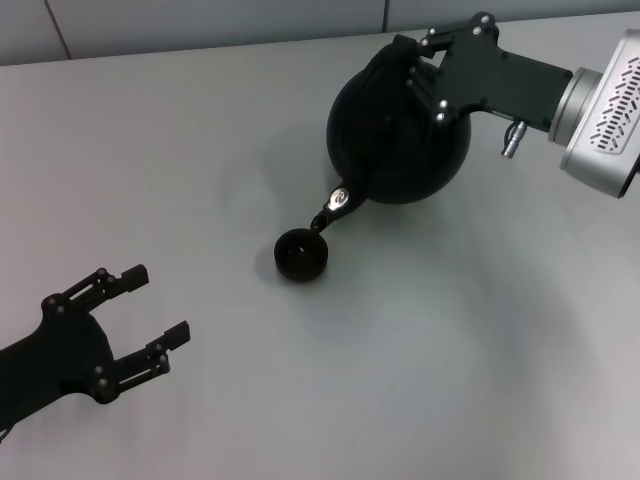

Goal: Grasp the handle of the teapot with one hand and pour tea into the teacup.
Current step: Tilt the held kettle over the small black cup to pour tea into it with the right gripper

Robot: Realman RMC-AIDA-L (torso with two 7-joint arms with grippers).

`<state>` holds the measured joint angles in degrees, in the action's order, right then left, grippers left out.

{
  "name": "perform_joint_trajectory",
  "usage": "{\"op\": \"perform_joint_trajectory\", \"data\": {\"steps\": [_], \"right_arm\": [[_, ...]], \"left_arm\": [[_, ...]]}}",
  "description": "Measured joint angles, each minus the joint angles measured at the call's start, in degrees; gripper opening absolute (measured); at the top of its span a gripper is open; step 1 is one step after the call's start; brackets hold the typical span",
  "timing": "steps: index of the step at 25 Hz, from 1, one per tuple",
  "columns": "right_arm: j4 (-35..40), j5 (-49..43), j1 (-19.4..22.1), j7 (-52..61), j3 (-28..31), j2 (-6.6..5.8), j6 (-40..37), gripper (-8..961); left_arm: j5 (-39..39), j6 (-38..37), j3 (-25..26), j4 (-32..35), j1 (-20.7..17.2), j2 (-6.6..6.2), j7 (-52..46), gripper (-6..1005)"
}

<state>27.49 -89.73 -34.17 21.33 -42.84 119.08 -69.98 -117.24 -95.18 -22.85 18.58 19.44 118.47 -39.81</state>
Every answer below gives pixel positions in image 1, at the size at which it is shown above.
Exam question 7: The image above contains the black round teapot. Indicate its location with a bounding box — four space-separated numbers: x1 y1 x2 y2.
309 34 474 236

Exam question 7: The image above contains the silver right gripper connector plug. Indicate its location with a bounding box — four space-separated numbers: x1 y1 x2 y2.
501 118 527 159

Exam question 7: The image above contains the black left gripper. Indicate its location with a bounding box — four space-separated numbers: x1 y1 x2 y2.
0 263 193 427

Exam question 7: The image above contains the small black teacup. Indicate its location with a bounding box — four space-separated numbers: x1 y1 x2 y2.
273 226 331 284

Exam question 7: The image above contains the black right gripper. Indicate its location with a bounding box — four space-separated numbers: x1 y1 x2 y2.
391 13 574 133

